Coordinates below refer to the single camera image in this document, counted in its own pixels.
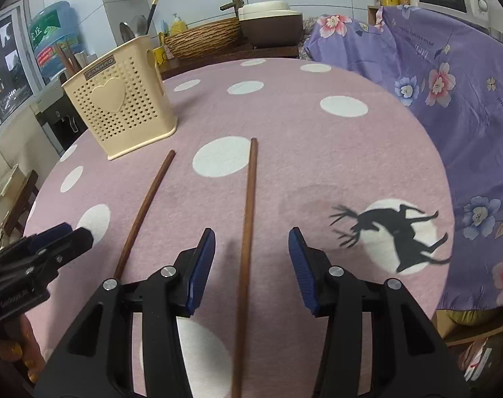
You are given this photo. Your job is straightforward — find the white and brown rice cooker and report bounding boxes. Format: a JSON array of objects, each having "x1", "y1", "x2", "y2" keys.
[{"x1": 238, "y1": 1, "x2": 304, "y2": 48}]

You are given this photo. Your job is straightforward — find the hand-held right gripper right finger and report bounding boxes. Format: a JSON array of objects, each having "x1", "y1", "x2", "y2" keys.
[{"x1": 288, "y1": 227, "x2": 472, "y2": 398}]

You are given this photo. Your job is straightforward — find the person's left hand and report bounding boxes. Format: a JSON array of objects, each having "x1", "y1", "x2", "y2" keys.
[{"x1": 0, "y1": 313, "x2": 42, "y2": 384}]

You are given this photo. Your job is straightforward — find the black chopstick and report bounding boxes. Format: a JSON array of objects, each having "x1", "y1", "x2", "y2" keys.
[{"x1": 146, "y1": 0, "x2": 164, "y2": 36}]

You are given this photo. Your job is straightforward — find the woven basin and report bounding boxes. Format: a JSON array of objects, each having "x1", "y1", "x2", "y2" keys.
[{"x1": 163, "y1": 17, "x2": 243, "y2": 61}]

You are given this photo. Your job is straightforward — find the purple floral cloth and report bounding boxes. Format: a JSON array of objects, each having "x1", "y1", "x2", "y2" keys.
[{"x1": 303, "y1": 5, "x2": 503, "y2": 311}]

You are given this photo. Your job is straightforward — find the window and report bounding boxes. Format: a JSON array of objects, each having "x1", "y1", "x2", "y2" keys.
[{"x1": 0, "y1": 2, "x2": 45, "y2": 137}]

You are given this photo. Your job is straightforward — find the water dispenser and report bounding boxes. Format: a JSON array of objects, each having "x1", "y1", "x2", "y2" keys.
[{"x1": 30, "y1": 72, "x2": 88, "y2": 156}]

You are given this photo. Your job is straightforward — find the blue water bottle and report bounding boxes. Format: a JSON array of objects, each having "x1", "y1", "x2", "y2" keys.
[{"x1": 29, "y1": 1, "x2": 83, "y2": 84}]

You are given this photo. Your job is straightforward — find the pink polka dot tablecloth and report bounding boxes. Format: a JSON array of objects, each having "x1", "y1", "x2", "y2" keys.
[{"x1": 23, "y1": 57, "x2": 457, "y2": 398}]

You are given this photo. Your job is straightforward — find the brown wooden chopstick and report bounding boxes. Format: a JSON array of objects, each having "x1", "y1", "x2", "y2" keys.
[
  {"x1": 66, "y1": 49, "x2": 84, "y2": 73},
  {"x1": 113, "y1": 150, "x2": 177, "y2": 282},
  {"x1": 230, "y1": 138, "x2": 259, "y2": 398},
  {"x1": 54, "y1": 42, "x2": 79, "y2": 79}
]

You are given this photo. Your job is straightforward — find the yellow soap bottle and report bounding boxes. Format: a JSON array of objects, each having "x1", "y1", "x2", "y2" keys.
[{"x1": 169, "y1": 13, "x2": 188, "y2": 36}]

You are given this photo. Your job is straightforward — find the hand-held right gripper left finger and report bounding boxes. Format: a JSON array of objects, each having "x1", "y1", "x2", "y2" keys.
[{"x1": 33, "y1": 228, "x2": 216, "y2": 398}]

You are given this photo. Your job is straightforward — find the dark wooden counter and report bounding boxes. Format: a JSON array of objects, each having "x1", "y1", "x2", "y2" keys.
[{"x1": 160, "y1": 43, "x2": 299, "y2": 79}]

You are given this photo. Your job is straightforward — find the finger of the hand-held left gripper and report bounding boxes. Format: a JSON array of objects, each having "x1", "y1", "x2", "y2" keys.
[
  {"x1": 36, "y1": 227, "x2": 94, "y2": 274},
  {"x1": 25, "y1": 222, "x2": 75, "y2": 253}
]

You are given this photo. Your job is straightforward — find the beige plastic utensil holder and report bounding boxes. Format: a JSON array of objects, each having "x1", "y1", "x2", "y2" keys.
[{"x1": 61, "y1": 35, "x2": 179, "y2": 161}]

